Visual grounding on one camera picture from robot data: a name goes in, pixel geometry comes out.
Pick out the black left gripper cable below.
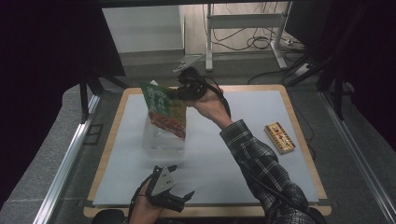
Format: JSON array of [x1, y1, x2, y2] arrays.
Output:
[[127, 174, 155, 222]]

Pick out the aluminium rail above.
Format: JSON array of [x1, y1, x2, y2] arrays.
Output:
[[32, 93, 101, 224], [319, 91, 396, 220]]

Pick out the person's right hand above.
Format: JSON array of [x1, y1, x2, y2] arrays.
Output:
[[183, 87, 233, 131]]

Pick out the black metal stand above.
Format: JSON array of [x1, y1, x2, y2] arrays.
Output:
[[285, 18, 356, 121]]

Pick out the tangle of black floor cables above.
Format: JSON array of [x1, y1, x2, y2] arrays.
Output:
[[202, 3, 304, 54]]

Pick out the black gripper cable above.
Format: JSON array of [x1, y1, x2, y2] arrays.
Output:
[[199, 76, 233, 119], [127, 174, 155, 222]]

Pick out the grey stand foot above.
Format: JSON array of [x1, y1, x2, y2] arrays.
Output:
[[172, 53, 206, 75]]

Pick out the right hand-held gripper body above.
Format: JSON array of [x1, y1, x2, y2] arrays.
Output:
[[176, 66, 209, 102]]

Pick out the yellow and brown seasoning box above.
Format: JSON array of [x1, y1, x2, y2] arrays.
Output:
[[263, 121, 297, 155]]

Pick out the white desk frame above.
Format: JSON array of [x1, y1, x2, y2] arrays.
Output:
[[204, 2, 290, 72]]

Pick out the white table mat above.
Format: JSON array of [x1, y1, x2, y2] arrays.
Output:
[[92, 90, 320, 207]]

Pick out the white power strip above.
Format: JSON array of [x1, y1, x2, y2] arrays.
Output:
[[292, 63, 313, 77]]

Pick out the clear plastic bin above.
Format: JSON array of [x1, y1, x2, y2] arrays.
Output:
[[141, 113, 187, 161]]

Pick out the green and red sauce pouch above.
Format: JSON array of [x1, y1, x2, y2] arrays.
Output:
[[138, 79, 188, 140]]

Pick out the person's left hand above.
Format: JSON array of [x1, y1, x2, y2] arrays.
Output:
[[128, 179, 166, 224]]

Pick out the black stand legs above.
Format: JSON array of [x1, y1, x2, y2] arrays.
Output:
[[78, 72, 131, 123]]

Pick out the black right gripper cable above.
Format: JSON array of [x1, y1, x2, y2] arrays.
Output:
[[199, 76, 233, 119]]

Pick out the black curtain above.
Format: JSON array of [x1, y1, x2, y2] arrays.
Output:
[[284, 0, 396, 150], [0, 0, 127, 208]]

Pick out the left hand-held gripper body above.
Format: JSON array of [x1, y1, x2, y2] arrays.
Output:
[[146, 165, 189, 214]]

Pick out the dark rounded object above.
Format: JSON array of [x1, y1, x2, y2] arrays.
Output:
[[91, 208, 126, 224]]

